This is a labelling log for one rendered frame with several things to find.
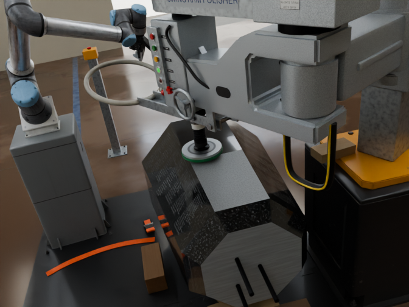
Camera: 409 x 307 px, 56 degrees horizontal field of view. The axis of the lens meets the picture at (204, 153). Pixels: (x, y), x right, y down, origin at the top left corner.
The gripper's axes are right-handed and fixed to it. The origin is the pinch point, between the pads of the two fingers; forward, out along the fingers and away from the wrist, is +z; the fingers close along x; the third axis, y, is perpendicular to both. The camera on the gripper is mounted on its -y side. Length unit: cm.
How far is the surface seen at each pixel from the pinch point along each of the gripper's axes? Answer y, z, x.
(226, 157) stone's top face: -77, -3, 62
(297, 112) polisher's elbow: -100, -66, 92
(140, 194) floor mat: -10, 118, 19
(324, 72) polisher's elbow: -103, -81, 87
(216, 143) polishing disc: -69, -4, 56
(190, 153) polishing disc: -60, -3, 68
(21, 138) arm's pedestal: 55, 42, 62
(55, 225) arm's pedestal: 25, 97, 83
